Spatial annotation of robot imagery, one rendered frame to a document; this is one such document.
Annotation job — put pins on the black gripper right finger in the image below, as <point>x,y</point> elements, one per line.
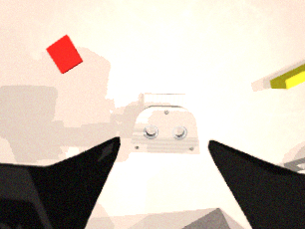
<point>269,195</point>

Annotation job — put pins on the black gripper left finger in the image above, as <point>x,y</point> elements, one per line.
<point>64,193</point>

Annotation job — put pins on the red rectangular block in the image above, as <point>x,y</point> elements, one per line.
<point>64,54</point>

